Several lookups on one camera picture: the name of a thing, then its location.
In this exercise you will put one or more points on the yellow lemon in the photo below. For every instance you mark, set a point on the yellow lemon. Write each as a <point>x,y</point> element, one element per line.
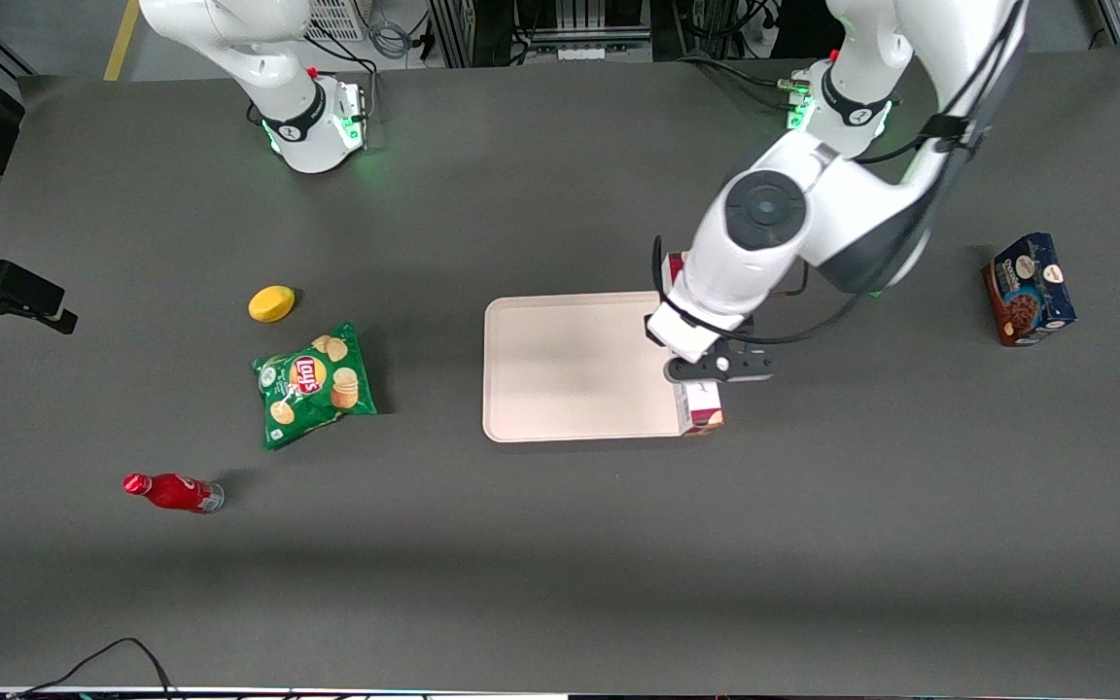
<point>271,303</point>

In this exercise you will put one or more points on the white vented box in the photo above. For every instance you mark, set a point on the white vented box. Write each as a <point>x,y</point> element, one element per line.
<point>336,17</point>

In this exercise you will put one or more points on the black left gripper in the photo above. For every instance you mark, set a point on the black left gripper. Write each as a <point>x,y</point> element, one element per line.
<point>649,332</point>

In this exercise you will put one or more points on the white power strip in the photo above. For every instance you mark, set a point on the white power strip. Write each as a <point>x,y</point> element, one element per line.
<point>581,52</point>

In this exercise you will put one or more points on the green potato chips bag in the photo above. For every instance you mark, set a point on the green potato chips bag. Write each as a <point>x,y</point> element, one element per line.
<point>312,384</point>

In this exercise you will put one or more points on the red cola bottle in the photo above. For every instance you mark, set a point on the red cola bottle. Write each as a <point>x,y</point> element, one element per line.
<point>176,492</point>

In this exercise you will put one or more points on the yellow floor tape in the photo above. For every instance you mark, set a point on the yellow floor tape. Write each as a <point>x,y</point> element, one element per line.
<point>121,41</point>

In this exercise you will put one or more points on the aluminium equipment rack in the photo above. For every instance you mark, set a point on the aluminium equipment rack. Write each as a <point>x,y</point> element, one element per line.
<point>541,24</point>

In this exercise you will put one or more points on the pale pink plastic tray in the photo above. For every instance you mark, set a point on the pale pink plastic tray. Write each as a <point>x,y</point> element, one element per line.
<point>570,369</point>

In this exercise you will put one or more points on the blue chocolate cookie box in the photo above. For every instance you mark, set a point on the blue chocolate cookie box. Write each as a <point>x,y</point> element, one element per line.
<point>1032,292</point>

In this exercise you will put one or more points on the red tartan cookie box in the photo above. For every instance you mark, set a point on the red tartan cookie box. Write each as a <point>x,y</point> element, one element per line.
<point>701,413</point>

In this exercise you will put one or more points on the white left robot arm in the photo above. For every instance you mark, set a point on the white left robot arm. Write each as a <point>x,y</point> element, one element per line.
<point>861,199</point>

